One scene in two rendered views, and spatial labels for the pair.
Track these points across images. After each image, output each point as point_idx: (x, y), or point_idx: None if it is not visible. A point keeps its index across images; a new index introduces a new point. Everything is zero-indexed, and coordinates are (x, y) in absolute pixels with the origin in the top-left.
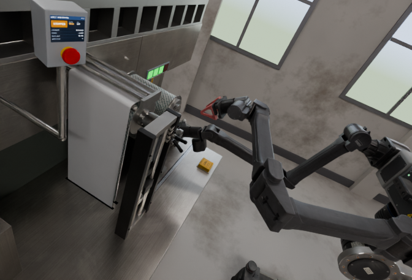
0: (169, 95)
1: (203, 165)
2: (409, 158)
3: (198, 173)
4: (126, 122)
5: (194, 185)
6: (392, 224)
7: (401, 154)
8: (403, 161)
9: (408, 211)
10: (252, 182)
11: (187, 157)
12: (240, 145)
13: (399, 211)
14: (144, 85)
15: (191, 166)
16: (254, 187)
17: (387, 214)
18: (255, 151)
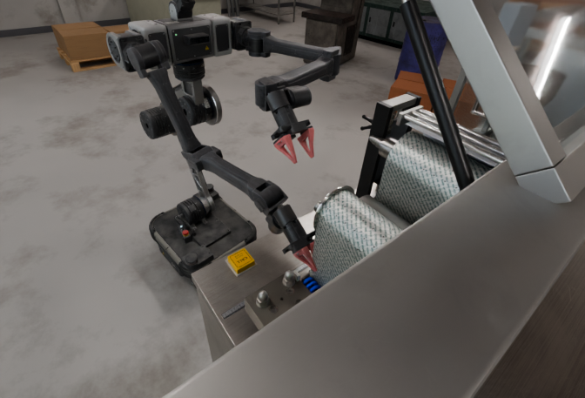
0: (348, 198)
1: (248, 256)
2: (159, 27)
3: (261, 254)
4: (424, 134)
5: (279, 239)
6: (268, 34)
7: (150, 31)
8: (158, 33)
9: (203, 48)
10: (330, 77)
11: (263, 283)
12: (239, 170)
13: (199, 55)
14: (420, 120)
15: (265, 266)
16: (339, 67)
17: (198, 66)
18: (321, 70)
